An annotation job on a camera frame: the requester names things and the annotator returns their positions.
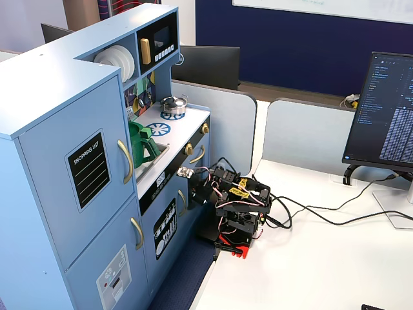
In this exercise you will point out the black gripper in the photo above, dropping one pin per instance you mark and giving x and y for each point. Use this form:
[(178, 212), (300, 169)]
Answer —
[(197, 191)]

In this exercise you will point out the blue door with dishwasher sticker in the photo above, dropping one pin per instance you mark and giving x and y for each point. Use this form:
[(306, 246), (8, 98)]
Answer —
[(151, 213)]

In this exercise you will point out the red arm base clamp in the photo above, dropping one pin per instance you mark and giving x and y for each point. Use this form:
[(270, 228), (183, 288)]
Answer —
[(242, 250)]

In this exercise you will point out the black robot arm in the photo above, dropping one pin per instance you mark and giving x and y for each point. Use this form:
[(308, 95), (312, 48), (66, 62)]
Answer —
[(238, 219)]

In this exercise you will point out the blue oven door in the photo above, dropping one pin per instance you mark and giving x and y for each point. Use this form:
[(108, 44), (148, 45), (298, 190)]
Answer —
[(204, 164)]

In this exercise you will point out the blue ice dispenser fridge door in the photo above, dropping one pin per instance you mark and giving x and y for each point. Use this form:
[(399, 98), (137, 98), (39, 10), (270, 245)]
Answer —
[(84, 258)]

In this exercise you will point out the black microwave door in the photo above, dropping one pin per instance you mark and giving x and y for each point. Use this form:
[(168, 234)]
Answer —
[(161, 63)]

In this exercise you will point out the blue shopping list fridge door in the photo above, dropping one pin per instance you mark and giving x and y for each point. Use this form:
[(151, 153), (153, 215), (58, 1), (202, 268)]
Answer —
[(48, 177)]

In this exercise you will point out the silver crinkled knob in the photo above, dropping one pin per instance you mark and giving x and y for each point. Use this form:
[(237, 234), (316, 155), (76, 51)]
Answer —
[(185, 172)]

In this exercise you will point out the gold stove knob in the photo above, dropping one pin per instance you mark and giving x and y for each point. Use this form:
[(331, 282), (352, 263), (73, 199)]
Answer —
[(205, 128), (188, 148)]

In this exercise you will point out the grey sink basin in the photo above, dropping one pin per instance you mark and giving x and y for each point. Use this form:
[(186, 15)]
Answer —
[(151, 164)]

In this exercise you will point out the grey rounded desk divider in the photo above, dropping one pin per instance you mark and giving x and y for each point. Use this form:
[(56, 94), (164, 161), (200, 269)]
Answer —
[(226, 129), (306, 135)]

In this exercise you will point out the green plastic pitcher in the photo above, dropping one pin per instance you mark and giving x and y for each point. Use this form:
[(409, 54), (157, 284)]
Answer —
[(137, 148)]

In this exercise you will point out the silver toy pot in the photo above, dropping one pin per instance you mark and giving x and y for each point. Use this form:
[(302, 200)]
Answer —
[(174, 105)]

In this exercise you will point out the blue textured mat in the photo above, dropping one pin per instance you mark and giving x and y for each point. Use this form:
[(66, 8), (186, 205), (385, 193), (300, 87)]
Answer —
[(180, 281)]

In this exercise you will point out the black monitor back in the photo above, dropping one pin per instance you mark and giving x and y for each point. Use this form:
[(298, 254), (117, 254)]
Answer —
[(209, 64)]

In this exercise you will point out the white toy plate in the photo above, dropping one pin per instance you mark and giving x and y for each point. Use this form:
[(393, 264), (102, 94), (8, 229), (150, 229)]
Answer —
[(128, 64), (133, 63), (109, 58)]

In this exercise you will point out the yellow white small item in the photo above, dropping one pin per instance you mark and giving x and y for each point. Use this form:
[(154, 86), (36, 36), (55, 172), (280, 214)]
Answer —
[(351, 101)]

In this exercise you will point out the light blue toy kitchen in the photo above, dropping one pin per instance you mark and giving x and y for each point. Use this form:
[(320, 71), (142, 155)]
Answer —
[(48, 80)]

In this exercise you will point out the computer monitor with code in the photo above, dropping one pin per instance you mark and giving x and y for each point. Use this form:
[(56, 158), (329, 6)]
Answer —
[(371, 113)]

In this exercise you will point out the silver monitor stand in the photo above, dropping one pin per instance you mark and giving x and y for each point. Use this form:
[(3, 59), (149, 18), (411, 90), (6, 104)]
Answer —
[(397, 210)]

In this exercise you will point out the black flat device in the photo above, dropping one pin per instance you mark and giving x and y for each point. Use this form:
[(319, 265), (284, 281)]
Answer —
[(371, 307)]

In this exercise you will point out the dark small monitor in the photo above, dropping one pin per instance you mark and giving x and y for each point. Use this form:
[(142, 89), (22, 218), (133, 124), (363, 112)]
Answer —
[(53, 34)]

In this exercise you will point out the white whiteboard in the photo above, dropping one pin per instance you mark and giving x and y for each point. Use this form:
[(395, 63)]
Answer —
[(322, 8)]

